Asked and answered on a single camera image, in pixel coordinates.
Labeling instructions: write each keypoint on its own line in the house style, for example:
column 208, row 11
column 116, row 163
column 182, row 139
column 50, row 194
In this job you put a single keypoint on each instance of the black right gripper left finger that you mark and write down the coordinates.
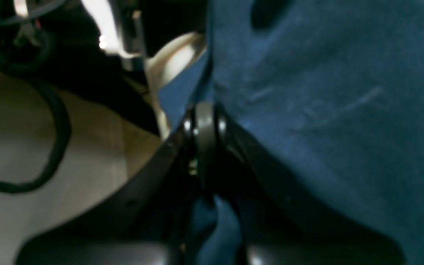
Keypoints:
column 110, row 233

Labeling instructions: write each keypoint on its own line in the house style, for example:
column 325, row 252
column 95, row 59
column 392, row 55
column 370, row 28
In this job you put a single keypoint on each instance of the dark blue t-shirt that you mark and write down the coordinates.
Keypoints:
column 334, row 90

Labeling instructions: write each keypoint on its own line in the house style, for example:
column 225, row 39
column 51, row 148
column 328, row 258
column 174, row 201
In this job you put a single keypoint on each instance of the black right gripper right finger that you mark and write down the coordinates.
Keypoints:
column 280, row 222

